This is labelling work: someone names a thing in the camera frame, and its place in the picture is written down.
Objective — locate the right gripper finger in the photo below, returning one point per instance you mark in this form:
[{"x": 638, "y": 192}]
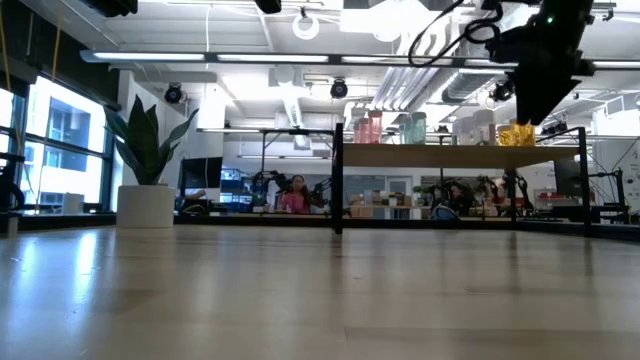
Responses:
[{"x": 540, "y": 97}]

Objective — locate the clear pill bottle white cap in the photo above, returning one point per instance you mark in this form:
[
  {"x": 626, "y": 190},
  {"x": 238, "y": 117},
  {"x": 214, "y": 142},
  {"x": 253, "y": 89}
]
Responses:
[{"x": 467, "y": 134}]

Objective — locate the teal pill bottle white cap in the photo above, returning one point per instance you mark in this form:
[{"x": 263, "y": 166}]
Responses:
[
  {"x": 401, "y": 136},
  {"x": 420, "y": 130},
  {"x": 408, "y": 132}
]

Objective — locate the pink pill bottle white cap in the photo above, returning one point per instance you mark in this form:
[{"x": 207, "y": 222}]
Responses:
[
  {"x": 376, "y": 129},
  {"x": 361, "y": 132}
]

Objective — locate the black background robot arm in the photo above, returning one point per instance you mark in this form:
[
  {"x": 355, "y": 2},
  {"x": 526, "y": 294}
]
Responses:
[{"x": 620, "y": 195}]

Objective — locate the wooden shelf black legs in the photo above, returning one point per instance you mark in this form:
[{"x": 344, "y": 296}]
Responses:
[{"x": 450, "y": 156}]

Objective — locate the long linear ceiling light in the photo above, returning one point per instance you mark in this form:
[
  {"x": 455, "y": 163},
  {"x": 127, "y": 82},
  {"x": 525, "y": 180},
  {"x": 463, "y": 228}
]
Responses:
[{"x": 150, "y": 56}]

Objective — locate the black ceiling spotlight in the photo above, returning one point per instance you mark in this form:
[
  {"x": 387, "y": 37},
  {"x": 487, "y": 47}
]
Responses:
[
  {"x": 173, "y": 94},
  {"x": 339, "y": 88}
]

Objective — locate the potted snake plant white pot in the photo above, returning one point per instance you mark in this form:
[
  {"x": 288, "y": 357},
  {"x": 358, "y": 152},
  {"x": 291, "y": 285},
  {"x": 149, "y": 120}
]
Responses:
[{"x": 145, "y": 150}]

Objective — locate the dark blue round object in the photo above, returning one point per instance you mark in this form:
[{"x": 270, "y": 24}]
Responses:
[{"x": 444, "y": 214}]

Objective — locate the black monitor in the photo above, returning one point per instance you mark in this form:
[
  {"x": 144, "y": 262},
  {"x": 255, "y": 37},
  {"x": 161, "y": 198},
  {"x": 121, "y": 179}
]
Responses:
[{"x": 200, "y": 172}]

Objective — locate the person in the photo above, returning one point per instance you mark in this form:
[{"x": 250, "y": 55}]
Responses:
[{"x": 296, "y": 200}]

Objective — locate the white container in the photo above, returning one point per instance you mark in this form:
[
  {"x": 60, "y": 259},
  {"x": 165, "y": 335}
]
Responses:
[{"x": 73, "y": 203}]

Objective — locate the black ceiling camera cluster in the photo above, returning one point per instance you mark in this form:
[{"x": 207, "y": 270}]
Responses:
[{"x": 500, "y": 91}]

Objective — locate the black aluminium rig frame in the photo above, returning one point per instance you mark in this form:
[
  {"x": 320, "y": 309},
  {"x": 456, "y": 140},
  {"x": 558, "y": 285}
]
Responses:
[{"x": 550, "y": 225}]

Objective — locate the large window black frame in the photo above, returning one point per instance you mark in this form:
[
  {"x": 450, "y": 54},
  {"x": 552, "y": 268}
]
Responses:
[{"x": 65, "y": 125}]

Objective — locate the black background rig frame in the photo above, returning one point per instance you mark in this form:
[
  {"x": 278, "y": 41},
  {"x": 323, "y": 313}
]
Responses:
[{"x": 240, "y": 130}]

